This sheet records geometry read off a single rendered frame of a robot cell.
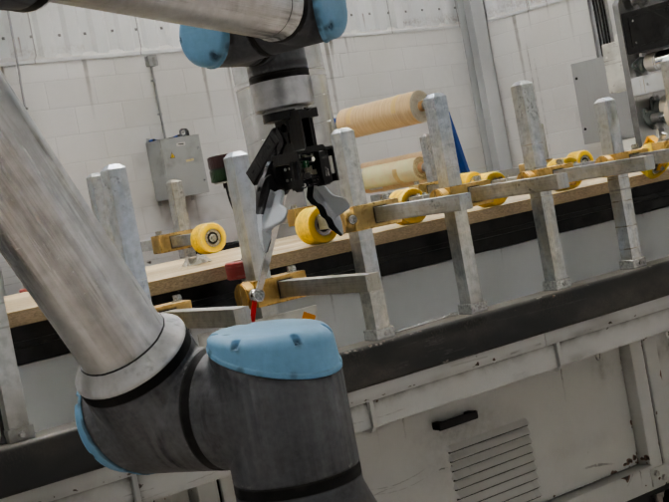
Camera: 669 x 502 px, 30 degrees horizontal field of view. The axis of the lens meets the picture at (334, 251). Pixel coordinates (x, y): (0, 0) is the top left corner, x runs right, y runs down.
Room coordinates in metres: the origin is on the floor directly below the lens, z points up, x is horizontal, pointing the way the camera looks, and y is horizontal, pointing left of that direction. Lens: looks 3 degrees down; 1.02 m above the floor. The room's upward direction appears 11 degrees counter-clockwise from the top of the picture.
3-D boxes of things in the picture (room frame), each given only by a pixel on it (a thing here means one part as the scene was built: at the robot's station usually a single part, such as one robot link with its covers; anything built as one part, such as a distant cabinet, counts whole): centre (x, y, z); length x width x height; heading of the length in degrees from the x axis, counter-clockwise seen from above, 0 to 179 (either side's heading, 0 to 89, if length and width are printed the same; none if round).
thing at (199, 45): (1.75, 0.09, 1.25); 0.12 x 0.12 x 0.09; 57
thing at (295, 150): (1.85, 0.03, 1.08); 0.09 x 0.08 x 0.12; 40
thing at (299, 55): (1.85, 0.03, 1.25); 0.10 x 0.09 x 0.12; 147
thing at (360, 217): (2.49, -0.08, 0.95); 0.14 x 0.06 x 0.05; 124
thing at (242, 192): (2.34, 0.15, 0.87); 0.04 x 0.04 x 0.48; 34
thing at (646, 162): (2.75, -0.52, 0.95); 0.50 x 0.04 x 0.04; 34
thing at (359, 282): (2.29, 0.07, 0.84); 0.43 x 0.03 x 0.04; 34
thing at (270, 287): (2.35, 0.13, 0.85); 0.14 x 0.06 x 0.05; 124
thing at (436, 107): (2.62, -0.26, 0.93); 0.04 x 0.04 x 0.48; 34
